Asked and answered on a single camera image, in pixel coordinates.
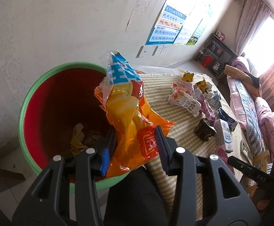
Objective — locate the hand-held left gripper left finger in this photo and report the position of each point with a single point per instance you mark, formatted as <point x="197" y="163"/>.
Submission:
<point x="104" y="161"/>

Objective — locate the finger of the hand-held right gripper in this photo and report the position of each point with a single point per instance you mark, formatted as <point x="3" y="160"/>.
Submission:
<point x="247" y="168"/>

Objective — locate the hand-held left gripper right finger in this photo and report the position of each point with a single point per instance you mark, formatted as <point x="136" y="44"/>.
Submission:
<point x="161" y="150"/>

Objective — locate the orange snack bag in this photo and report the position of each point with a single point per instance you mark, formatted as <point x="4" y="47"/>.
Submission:
<point x="125" y="113"/>

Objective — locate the strawberry print carton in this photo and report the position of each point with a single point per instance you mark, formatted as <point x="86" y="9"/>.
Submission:
<point x="186" y="102"/>

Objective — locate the dark blue cookie wrapper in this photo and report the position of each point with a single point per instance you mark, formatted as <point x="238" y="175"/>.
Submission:
<point x="225" y="116"/>

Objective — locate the green bin with red inside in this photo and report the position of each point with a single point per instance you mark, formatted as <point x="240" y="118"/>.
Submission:
<point x="56" y="103"/>

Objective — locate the cardboard piece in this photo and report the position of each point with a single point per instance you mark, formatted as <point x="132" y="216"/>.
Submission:
<point x="261" y="157"/>

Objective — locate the crumpled grey paper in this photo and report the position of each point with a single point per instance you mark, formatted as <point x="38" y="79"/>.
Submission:
<point x="92" y="137"/>

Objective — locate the pink crumpled wrapper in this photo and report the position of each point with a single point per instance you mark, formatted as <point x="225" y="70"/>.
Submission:
<point x="222" y="155"/>

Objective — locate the yellow wrapper scrap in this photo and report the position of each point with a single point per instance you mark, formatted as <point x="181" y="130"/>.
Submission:
<point x="78" y="139"/>

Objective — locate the white and blue carton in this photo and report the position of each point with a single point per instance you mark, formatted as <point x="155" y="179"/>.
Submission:
<point x="227" y="136"/>

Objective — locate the checked beige tablecloth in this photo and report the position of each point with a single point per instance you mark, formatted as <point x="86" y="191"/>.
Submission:
<point x="165" y="113"/>

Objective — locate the dark brown crumpled wrapper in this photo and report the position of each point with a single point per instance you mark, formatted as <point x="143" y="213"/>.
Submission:
<point x="204" y="130"/>

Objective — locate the person's black trousers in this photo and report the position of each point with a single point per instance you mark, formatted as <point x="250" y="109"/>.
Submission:
<point x="134" y="197"/>

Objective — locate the purple pink wrapper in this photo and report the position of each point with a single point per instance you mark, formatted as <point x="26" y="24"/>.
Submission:
<point x="207" y="109"/>

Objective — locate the white crumpled wrapper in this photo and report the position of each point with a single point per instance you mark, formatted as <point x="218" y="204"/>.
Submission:
<point x="182" y="84"/>

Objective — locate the grey-blue crumpled wrapper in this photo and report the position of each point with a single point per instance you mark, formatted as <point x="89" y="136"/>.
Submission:
<point x="215" y="98"/>

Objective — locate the yellow black crumpled wrapper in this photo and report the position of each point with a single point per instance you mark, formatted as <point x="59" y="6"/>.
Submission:
<point x="202" y="84"/>

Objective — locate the yellow crumpled snack wrapper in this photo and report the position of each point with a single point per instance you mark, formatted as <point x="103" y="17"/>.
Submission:
<point x="188" y="77"/>

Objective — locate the black cloth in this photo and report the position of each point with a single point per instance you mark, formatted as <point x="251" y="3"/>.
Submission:
<point x="253" y="78"/>

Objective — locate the brown pillow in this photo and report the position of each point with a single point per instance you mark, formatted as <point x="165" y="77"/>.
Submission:
<point x="235" y="71"/>

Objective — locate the red box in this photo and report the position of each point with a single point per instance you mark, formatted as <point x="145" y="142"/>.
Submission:
<point x="207" y="61"/>

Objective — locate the dark metal shelf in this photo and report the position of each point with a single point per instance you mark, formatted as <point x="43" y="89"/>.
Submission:
<point x="224" y="51"/>

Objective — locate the pink curtain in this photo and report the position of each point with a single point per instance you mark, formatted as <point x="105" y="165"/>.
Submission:
<point x="250" y="21"/>

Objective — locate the small white wall socket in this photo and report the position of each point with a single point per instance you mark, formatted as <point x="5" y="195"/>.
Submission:
<point x="156" y="50"/>
<point x="164" y="49"/>

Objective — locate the large white wall plate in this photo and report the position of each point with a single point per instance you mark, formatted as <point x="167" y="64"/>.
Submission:
<point x="144" y="51"/>

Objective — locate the white chart wall poster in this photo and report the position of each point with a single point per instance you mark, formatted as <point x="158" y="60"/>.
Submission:
<point x="186" y="34"/>

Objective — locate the green-edged wall poster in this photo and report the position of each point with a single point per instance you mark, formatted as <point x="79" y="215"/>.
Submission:
<point x="195" y="36"/>

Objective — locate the blue letter wall poster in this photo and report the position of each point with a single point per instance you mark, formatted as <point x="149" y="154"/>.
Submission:
<point x="165" y="28"/>

